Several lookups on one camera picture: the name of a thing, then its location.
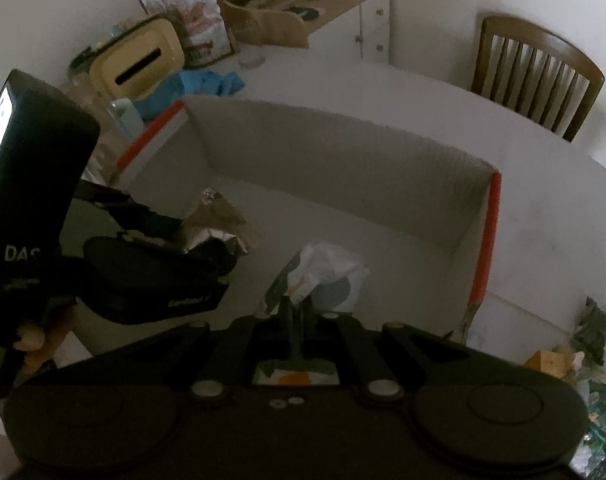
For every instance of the brown wooden chair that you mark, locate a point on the brown wooden chair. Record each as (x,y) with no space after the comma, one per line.
(536,74)

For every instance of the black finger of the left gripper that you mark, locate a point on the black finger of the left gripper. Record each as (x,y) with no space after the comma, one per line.
(106,221)
(132,282)

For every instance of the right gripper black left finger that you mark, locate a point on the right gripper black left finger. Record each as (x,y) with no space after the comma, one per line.
(285,328)

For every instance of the small black seaweed packet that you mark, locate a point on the small black seaweed packet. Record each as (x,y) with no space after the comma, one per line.
(589,335)

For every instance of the white plastic bag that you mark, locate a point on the white plastic bag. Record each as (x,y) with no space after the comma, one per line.
(332,277)

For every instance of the yellow small box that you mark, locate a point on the yellow small box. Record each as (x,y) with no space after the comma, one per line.
(555,364)

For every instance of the brown cardboard box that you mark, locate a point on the brown cardboard box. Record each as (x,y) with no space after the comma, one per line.
(271,27)

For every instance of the yellow tissue box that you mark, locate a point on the yellow tissue box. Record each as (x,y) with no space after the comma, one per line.
(134,64)

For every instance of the silver foil snack packet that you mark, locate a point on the silver foil snack packet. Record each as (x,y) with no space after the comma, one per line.
(214,218)

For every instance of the white cabinet with wood top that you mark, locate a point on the white cabinet with wood top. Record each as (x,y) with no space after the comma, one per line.
(345,30)

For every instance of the blue cloth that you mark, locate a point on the blue cloth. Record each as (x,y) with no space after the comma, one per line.
(185,83)

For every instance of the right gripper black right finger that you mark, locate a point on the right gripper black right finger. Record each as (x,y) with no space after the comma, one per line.
(313,334)

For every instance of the red white printed bag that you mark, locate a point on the red white printed bag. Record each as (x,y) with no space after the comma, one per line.
(200,27)

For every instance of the red and white cardboard box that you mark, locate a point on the red and white cardboard box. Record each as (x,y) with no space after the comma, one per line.
(422,214)

